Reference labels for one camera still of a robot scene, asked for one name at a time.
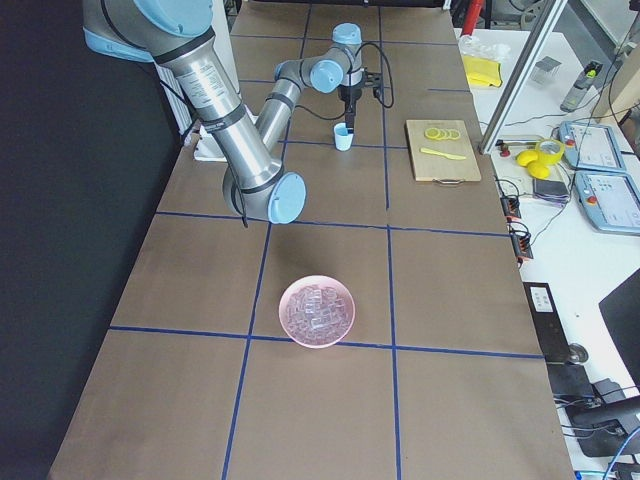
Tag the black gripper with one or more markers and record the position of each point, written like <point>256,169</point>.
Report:
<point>348,96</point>

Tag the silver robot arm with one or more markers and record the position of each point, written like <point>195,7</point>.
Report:
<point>179,36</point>

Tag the light blue cup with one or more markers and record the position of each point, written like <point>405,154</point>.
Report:
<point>343,137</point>

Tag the lemon slices row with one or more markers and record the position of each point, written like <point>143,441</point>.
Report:
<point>442,134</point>

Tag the wooden cutting board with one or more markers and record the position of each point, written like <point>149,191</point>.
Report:
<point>429,168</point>

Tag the yellow plastic knife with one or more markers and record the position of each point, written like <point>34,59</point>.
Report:
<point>450,156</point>

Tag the clear plastic wrap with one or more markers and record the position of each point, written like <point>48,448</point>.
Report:
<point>474,47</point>

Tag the yellow cloth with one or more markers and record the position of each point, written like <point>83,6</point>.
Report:
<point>482,72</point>

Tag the yellow tape roll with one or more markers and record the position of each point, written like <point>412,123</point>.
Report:
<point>549,151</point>

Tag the pink bowl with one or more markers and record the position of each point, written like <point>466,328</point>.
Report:
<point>316,311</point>

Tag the dark phone stack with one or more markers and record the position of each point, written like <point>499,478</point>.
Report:
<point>552,191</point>

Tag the upper teach pendant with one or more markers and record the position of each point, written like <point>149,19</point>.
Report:
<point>591,146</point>

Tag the teach pendant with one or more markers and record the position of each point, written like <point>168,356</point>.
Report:
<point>591,146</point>
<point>610,201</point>

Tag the lower teach pendant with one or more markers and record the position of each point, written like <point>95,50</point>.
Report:
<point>610,201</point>

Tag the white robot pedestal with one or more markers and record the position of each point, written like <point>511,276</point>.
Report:
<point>224,15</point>

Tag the aluminium frame post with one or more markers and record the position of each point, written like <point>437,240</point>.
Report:
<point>544,26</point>

